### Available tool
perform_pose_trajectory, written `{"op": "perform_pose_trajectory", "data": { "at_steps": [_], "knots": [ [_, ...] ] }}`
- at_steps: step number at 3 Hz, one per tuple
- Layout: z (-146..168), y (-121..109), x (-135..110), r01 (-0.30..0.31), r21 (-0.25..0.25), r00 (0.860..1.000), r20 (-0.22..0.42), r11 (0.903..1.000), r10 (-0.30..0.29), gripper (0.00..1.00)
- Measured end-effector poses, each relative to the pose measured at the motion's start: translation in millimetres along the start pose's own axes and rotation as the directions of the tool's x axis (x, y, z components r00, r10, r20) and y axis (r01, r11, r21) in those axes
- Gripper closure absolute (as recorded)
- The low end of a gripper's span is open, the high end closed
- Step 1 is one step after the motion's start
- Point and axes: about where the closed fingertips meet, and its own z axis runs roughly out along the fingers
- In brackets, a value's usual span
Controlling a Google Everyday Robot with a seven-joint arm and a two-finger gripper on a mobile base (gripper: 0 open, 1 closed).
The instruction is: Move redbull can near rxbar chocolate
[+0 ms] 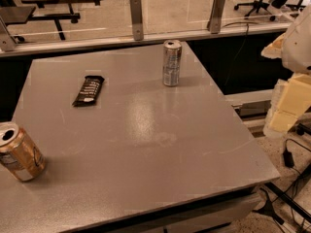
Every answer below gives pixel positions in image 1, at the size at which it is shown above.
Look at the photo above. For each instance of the metal bracket left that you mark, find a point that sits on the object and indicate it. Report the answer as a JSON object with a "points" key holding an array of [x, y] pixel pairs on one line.
{"points": [[7, 42]]}

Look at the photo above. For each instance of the black rxbar chocolate bar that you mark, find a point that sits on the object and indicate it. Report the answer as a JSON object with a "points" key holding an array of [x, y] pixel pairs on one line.
{"points": [[89, 91]]}

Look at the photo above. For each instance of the metal bracket right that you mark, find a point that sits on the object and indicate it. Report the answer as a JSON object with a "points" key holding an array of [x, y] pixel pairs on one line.
{"points": [[215, 20]]}

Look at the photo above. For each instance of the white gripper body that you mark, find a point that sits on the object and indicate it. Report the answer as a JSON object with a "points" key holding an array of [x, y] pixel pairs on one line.
{"points": [[298, 50]]}

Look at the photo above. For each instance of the metal bracket middle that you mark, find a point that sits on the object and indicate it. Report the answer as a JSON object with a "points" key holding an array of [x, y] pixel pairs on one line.
{"points": [[136, 19]]}

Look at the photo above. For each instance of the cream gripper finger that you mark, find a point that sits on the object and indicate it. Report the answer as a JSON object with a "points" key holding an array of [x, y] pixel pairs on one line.
{"points": [[290, 100], [274, 49]]}

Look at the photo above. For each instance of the silver redbull can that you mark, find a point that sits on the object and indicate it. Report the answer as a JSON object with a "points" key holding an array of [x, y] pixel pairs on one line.
{"points": [[172, 51]]}

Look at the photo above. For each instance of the metal bracket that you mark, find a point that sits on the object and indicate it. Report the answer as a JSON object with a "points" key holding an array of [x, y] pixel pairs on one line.
{"points": [[136, 19], [215, 20], [7, 42]]}

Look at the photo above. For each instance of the dark background table left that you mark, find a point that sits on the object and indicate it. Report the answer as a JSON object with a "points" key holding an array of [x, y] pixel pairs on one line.
{"points": [[21, 15]]}

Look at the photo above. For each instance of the orange soda can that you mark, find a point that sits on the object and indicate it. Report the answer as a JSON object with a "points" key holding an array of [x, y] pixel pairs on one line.
{"points": [[19, 154]]}

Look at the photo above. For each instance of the black tripod stand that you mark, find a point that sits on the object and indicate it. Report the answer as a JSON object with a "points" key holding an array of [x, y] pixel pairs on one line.
{"points": [[268, 208]]}

